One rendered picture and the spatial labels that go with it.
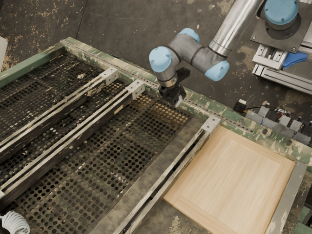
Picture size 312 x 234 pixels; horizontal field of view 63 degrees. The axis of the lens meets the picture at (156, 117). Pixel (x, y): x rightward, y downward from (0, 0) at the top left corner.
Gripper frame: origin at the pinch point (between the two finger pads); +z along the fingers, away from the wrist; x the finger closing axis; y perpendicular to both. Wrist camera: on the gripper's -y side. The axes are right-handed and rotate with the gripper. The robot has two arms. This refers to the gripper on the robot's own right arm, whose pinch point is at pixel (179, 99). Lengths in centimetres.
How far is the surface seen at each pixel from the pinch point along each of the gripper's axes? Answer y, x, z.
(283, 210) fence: 16, 58, 28
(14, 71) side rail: 25, -128, 20
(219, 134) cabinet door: -5.5, 15.5, 39.2
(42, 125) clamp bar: 44, -68, 12
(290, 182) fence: 2, 57, 34
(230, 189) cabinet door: 19.9, 35.3, 29.0
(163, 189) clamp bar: 37.0, 10.9, 15.1
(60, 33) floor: -58, -244, 118
